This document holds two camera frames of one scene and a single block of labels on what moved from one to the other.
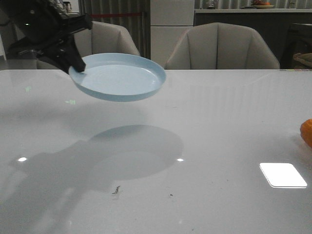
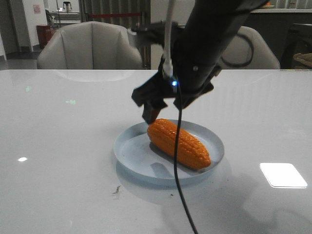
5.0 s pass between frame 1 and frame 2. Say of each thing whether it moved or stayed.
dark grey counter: stayed
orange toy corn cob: moved
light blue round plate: moved
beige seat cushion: stayed
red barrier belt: stayed
